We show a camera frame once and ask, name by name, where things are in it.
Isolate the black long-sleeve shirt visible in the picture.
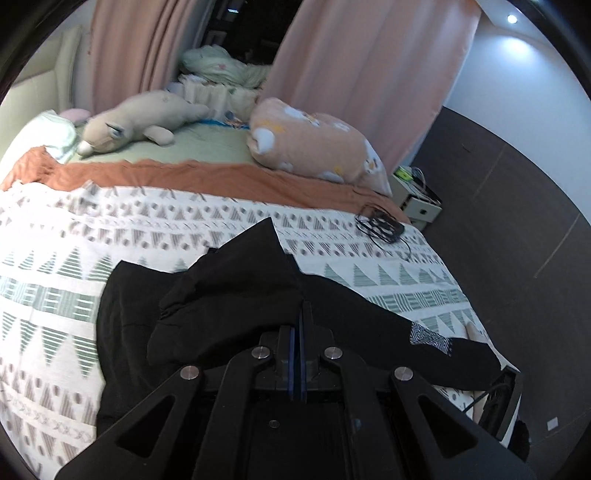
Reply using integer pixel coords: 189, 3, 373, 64
96, 220, 501, 433

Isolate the white bedside cabinet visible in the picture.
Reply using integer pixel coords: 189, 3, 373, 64
389, 167, 443, 231

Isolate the peach plush pillow toy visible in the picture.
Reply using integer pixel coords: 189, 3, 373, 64
246, 98, 392, 196

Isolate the patterned white bedspread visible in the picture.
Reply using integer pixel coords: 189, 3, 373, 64
0, 146, 493, 478

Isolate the beige plush animal toy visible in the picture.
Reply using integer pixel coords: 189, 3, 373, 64
77, 90, 209, 157

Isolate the pink curtain right panel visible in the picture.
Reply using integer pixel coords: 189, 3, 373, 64
263, 0, 482, 172

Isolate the pink curtain panel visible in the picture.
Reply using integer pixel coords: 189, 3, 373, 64
263, 0, 482, 172
89, 0, 214, 113

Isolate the green crumpled bedding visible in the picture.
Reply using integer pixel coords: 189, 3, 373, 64
179, 45, 273, 89

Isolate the white pillow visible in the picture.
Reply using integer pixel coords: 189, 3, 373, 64
1, 110, 78, 164

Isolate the pink curtain left panel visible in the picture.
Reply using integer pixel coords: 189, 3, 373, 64
89, 0, 214, 113

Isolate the cream padded headboard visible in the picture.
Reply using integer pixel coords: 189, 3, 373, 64
1, 24, 92, 151

